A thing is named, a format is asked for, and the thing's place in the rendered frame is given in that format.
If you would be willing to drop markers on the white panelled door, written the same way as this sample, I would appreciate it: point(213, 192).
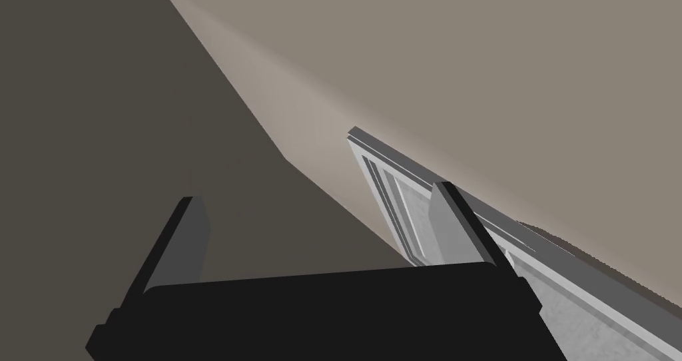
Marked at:
point(581, 318)

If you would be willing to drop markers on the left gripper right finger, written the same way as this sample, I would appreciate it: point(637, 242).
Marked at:
point(462, 233)

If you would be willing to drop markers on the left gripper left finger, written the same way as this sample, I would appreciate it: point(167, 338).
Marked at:
point(178, 249)

